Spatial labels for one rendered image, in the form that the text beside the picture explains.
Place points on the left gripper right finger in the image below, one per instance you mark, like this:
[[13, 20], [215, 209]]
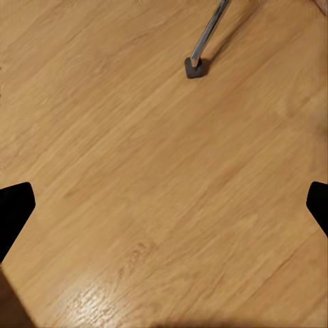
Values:
[[317, 203]]

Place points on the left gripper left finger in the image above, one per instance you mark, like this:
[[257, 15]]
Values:
[[16, 206]]

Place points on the swivel chair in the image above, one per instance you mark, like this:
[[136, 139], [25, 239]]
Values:
[[193, 64]]

